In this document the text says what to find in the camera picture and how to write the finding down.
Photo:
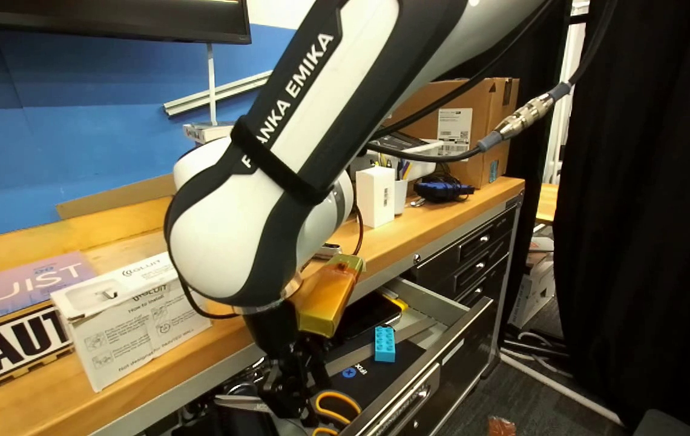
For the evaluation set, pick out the white printed paper sheet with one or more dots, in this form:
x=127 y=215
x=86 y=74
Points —
x=134 y=340

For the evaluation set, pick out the brown cardboard shipping box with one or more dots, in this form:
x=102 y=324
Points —
x=481 y=104

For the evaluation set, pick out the orange snack packet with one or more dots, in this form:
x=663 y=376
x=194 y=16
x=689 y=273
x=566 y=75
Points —
x=501 y=426

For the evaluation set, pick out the black curtain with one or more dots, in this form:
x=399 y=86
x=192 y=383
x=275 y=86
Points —
x=540 y=184
x=650 y=201

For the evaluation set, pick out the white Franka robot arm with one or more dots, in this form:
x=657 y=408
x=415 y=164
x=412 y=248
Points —
x=280 y=201

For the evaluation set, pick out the thin white post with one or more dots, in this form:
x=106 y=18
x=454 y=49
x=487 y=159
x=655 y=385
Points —
x=212 y=74

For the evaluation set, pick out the small white upright box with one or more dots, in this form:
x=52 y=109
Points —
x=373 y=196

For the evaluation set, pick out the black monitor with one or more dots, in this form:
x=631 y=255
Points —
x=116 y=18

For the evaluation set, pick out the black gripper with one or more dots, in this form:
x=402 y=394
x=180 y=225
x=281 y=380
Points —
x=287 y=383

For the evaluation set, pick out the white box on floor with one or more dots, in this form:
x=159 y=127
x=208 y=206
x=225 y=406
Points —
x=533 y=291

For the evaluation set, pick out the small blue block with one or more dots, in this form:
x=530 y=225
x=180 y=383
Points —
x=386 y=344

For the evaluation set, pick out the black tool cabinet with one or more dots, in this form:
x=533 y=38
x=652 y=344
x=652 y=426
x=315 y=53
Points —
x=481 y=250

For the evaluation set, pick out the purple UIST poster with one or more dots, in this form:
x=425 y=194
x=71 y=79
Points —
x=6 y=294

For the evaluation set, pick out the white plastic bin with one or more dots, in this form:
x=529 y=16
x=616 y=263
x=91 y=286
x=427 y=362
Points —
x=416 y=166

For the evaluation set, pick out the black box with blue logo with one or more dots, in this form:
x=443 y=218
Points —
x=396 y=383

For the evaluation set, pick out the black white AUT sticker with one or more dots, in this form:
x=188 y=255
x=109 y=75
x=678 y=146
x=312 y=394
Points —
x=13 y=342

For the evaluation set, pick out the aluminium rail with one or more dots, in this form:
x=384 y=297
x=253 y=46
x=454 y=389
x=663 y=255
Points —
x=223 y=91

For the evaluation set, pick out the shallow wooden box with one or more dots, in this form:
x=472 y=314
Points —
x=37 y=244

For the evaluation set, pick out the blue and black tool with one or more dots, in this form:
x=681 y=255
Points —
x=441 y=189

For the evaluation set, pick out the gold wrist camera bar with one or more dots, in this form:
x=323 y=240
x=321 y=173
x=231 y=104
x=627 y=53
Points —
x=332 y=294

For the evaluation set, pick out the yellow and black tool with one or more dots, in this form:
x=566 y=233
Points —
x=396 y=307

